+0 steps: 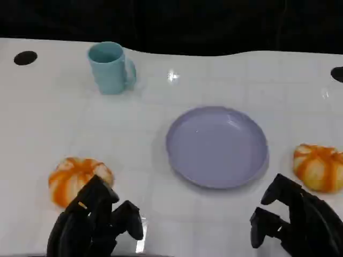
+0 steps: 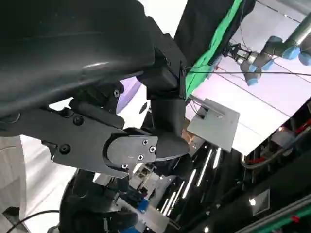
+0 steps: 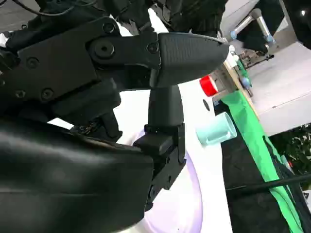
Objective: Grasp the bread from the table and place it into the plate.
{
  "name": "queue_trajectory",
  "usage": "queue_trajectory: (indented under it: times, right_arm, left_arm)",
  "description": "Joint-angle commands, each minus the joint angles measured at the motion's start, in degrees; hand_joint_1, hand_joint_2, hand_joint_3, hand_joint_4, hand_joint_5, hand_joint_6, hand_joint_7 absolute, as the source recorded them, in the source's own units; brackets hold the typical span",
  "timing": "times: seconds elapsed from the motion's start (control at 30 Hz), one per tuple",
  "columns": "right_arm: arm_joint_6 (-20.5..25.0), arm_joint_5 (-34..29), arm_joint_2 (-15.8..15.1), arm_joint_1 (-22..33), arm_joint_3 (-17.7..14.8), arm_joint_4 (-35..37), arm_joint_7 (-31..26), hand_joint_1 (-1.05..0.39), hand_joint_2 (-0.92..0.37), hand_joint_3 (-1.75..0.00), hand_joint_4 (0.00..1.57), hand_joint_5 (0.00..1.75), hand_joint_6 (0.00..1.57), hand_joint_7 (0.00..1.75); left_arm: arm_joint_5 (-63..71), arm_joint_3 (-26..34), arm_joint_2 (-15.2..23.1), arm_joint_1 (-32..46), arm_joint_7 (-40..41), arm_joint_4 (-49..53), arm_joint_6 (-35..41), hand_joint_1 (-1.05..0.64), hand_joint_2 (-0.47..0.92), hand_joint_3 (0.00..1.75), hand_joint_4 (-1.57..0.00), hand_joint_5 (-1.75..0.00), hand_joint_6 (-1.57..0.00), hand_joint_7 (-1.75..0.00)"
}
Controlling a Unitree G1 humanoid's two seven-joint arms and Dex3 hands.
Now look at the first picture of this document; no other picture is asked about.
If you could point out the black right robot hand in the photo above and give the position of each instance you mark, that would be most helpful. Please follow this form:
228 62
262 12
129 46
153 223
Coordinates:
311 230

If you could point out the orange and white bread roll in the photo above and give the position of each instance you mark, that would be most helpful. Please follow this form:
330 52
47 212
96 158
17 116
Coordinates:
316 166
67 174

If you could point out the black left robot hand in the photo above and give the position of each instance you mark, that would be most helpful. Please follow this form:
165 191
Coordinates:
85 222

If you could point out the lilac plate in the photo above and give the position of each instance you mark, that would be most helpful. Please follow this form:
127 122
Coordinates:
214 147

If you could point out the pale green mug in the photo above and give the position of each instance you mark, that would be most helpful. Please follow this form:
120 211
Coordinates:
107 72

